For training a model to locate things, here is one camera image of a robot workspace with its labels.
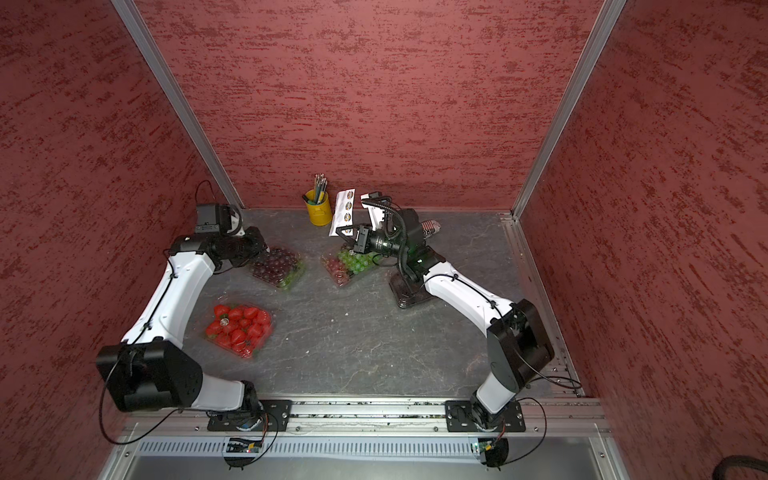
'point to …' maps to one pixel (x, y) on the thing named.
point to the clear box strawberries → (241, 329)
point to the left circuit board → (241, 452)
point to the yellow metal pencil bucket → (318, 207)
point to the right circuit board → (495, 450)
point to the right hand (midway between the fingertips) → (336, 237)
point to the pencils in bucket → (320, 184)
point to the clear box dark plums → (406, 291)
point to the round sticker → (224, 322)
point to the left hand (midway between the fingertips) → (268, 250)
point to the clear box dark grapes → (281, 267)
